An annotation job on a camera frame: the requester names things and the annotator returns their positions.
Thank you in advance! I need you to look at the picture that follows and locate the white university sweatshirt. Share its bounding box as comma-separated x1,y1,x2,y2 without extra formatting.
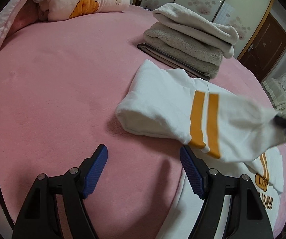
115,60,284,226

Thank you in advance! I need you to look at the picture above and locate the dark wooden door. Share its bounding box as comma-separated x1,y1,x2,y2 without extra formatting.
239,14,286,81

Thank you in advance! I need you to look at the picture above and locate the striped bottom folded garment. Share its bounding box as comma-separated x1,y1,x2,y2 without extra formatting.
136,43,210,81

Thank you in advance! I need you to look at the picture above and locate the grey fuzzy folded garment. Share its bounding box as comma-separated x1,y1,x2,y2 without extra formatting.
143,22,223,79

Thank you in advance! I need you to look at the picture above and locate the cream top folded garment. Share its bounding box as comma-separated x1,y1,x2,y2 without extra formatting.
153,3,239,59

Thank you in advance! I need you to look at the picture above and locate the pink bed blanket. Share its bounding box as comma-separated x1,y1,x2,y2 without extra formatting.
0,4,286,239

